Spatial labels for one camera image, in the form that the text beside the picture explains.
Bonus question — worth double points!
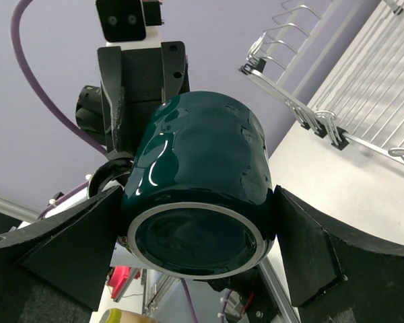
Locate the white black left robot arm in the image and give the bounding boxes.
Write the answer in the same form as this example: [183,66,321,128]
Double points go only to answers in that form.
[75,41,190,162]

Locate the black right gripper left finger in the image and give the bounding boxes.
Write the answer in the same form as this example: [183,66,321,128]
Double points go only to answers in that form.
[0,186,123,322]

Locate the metal wire dish rack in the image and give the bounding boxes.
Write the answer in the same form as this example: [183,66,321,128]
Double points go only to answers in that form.
[240,1,404,168]

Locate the dark green ceramic mug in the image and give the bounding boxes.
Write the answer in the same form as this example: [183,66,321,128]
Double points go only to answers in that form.
[121,92,275,279]

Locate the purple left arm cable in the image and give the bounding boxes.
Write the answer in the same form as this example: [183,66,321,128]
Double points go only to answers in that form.
[8,0,108,155]

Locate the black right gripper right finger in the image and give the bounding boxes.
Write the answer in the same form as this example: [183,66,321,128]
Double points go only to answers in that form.
[273,186,404,322]

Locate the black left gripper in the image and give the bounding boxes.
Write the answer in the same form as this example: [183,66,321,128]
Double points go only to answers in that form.
[97,41,190,151]

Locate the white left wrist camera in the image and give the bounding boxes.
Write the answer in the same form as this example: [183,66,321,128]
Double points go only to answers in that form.
[95,0,162,43]

